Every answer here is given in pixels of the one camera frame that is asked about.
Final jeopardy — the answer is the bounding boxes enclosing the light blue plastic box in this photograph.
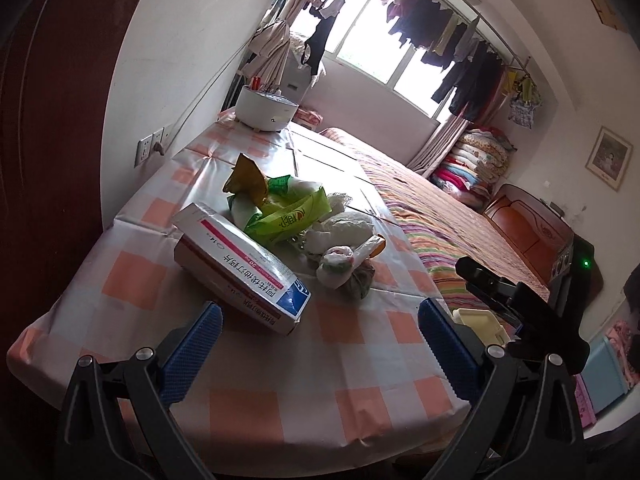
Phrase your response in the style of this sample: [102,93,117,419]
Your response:
[582,336,629,414]

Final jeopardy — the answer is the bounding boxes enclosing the green plastic snack bag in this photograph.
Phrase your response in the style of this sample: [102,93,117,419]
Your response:
[228,174,332,247]

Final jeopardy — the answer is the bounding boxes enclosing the white red medicine box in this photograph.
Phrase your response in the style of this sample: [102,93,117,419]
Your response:
[171,203,311,336]

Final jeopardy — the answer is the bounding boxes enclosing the cream plastic trash bin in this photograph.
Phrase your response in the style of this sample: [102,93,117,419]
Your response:
[452,309,511,347]

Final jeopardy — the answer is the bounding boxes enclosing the yellow brown crumpled wrapper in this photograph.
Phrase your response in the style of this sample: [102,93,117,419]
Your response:
[222,154,268,207]

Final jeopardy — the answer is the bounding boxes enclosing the orange white checkered tablecloth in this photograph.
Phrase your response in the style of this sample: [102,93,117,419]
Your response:
[8,117,469,477]

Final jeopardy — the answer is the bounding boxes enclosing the beige tied curtain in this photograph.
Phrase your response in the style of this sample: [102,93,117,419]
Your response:
[240,21,291,92]

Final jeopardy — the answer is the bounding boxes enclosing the grey white washing machine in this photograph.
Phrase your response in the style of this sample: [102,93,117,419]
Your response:
[279,50,321,105]

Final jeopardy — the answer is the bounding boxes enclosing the stack of folded quilts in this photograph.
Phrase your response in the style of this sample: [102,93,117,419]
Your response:
[428,128,518,212]

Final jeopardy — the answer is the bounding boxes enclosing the hanging dark clothes row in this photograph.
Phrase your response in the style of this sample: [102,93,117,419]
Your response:
[294,0,542,129]

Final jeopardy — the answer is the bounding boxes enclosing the striped colourful bedspread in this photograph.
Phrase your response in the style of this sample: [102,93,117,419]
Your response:
[321,128,549,310]

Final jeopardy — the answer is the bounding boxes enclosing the white wall power socket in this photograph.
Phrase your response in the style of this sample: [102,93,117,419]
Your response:
[134,127,171,167]

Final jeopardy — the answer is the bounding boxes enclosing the brown wooden headboard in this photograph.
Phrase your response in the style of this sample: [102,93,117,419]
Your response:
[483,183,574,285]

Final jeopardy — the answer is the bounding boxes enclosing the dark red wooden door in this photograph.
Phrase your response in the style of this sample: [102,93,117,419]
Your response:
[1,0,140,346]

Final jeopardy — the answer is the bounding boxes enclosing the framed wall picture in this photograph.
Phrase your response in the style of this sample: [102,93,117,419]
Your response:
[586,126,634,191]

